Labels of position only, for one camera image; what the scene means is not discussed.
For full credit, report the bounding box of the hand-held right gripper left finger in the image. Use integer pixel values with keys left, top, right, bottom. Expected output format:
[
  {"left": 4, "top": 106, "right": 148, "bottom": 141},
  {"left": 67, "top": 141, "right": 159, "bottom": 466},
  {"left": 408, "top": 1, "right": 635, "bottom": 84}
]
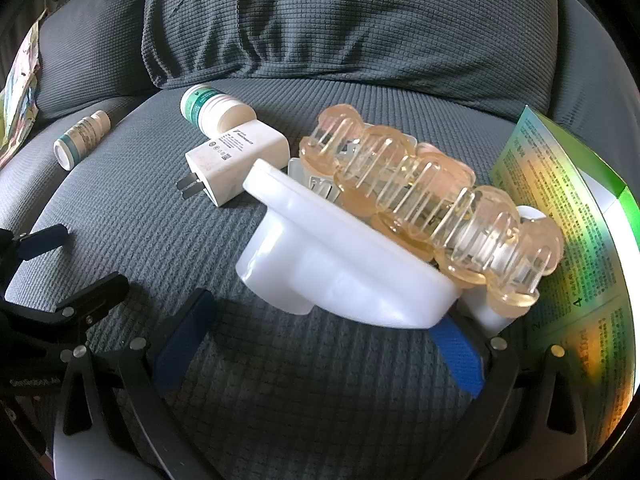
[{"left": 52, "top": 287, "right": 218, "bottom": 480}]

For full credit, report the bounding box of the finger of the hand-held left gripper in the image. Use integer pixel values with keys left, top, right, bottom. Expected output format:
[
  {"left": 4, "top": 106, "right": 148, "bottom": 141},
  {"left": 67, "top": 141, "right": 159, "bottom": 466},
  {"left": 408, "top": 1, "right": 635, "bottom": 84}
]
[
  {"left": 0, "top": 271, "right": 131, "bottom": 331},
  {"left": 0, "top": 224, "right": 71, "bottom": 273}
]

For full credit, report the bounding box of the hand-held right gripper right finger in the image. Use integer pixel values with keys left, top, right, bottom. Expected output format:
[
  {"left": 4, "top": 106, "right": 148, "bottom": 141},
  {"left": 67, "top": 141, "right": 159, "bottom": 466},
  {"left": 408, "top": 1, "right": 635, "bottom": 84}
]
[{"left": 429, "top": 310, "right": 588, "bottom": 480}]

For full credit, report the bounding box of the small white pill bottle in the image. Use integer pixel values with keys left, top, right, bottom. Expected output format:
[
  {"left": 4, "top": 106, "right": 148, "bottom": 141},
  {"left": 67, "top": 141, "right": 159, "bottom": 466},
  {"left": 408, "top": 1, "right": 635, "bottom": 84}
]
[{"left": 52, "top": 110, "right": 112, "bottom": 170}]

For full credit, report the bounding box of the green cardboard box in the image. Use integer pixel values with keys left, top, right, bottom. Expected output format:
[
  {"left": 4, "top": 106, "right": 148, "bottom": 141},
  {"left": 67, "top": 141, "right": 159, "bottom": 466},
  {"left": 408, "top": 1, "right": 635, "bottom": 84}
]
[{"left": 489, "top": 105, "right": 640, "bottom": 441}]

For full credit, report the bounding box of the clear plastic packet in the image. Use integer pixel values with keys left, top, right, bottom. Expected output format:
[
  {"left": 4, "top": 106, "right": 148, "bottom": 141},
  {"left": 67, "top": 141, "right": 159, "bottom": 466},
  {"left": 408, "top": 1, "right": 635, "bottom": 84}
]
[{"left": 235, "top": 158, "right": 463, "bottom": 332}]

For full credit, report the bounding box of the white tagged cloth pouch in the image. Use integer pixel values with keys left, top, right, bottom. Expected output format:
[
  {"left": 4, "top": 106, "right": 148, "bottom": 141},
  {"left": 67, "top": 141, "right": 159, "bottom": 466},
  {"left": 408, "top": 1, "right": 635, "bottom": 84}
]
[{"left": 176, "top": 120, "right": 291, "bottom": 208}]

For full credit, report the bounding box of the large green label pill bottle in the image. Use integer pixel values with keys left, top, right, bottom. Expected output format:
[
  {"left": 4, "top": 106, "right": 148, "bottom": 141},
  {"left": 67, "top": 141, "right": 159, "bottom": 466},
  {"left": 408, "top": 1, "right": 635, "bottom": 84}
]
[{"left": 180, "top": 84, "right": 257, "bottom": 138}]

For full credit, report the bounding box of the grey sofa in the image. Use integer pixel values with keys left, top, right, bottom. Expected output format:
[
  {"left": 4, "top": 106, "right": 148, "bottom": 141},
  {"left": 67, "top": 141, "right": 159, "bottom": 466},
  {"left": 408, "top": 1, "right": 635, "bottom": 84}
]
[{"left": 0, "top": 0, "right": 640, "bottom": 480}]

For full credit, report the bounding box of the colourful printed paper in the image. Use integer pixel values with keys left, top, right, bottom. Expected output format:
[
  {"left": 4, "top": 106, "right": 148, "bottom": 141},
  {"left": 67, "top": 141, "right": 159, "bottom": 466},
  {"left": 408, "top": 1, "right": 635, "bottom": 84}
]
[{"left": 0, "top": 20, "right": 42, "bottom": 168}]

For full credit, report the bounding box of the grey sofa cushion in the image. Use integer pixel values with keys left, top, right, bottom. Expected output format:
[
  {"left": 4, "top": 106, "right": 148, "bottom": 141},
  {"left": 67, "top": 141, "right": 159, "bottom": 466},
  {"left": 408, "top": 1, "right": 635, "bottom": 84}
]
[
  {"left": 552, "top": 0, "right": 640, "bottom": 128},
  {"left": 37, "top": 0, "right": 157, "bottom": 122},
  {"left": 145, "top": 0, "right": 558, "bottom": 111}
]

